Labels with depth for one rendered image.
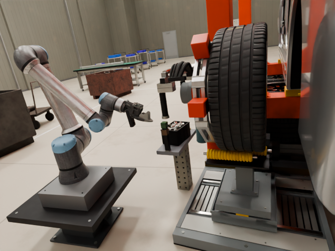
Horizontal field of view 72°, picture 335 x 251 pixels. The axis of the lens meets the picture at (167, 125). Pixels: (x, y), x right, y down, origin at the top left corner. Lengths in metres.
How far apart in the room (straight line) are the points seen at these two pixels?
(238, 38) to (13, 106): 3.22
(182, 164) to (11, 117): 2.63
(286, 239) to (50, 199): 1.36
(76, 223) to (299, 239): 1.19
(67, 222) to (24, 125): 2.57
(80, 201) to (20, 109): 2.56
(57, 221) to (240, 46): 1.30
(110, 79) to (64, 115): 4.42
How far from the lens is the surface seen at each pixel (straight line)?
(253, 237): 1.49
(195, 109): 1.02
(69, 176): 1.58
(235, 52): 1.05
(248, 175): 1.47
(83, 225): 1.39
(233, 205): 1.44
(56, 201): 1.58
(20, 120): 3.83
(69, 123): 1.66
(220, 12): 1.81
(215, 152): 1.33
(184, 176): 1.88
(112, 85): 6.02
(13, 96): 3.79
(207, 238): 1.46
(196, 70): 1.12
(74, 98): 1.46
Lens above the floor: 1.14
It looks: 19 degrees down
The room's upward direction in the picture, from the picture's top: 8 degrees counter-clockwise
